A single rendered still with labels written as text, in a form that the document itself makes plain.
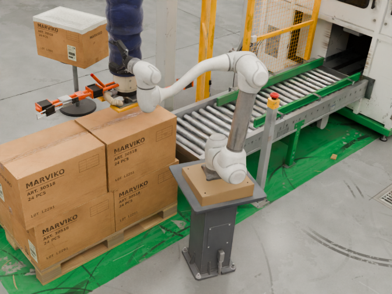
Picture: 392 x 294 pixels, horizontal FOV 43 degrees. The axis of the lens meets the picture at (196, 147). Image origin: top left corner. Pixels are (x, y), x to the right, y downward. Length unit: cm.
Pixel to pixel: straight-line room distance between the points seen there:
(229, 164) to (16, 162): 129
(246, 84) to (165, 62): 228
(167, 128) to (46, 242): 113
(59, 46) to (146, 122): 190
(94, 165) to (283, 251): 160
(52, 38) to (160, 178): 206
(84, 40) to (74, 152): 194
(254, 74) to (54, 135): 143
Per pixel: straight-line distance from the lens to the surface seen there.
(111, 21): 318
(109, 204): 359
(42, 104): 314
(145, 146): 351
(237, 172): 291
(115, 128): 344
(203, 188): 311
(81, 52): 500
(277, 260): 390
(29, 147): 332
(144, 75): 268
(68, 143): 332
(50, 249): 353
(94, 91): 325
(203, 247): 350
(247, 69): 272
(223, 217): 339
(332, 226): 431
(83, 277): 371
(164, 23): 481
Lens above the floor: 275
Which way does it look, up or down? 34 degrees down
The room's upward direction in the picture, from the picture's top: 4 degrees clockwise
